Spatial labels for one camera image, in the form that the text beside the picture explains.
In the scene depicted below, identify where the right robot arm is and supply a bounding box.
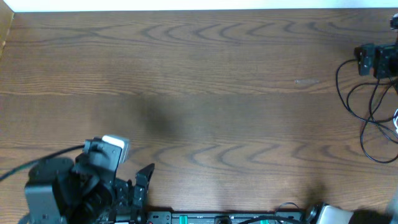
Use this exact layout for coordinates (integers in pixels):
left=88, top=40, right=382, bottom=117
left=304, top=43, right=397, bottom=224

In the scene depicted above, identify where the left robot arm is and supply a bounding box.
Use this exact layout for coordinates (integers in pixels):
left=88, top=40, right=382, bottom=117
left=23, top=136, right=155, bottom=224

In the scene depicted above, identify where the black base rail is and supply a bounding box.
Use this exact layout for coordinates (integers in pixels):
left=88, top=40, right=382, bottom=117
left=114, top=202, right=308, bottom=224

